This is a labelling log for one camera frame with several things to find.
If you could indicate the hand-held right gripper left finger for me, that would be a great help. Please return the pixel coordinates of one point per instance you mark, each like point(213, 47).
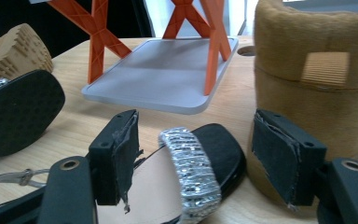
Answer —
point(105, 161)

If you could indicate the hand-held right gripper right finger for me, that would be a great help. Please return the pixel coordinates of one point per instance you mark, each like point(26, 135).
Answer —
point(279, 149)

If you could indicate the tan suede boot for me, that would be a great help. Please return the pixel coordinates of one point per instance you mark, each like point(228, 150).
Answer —
point(21, 53)
point(307, 31)

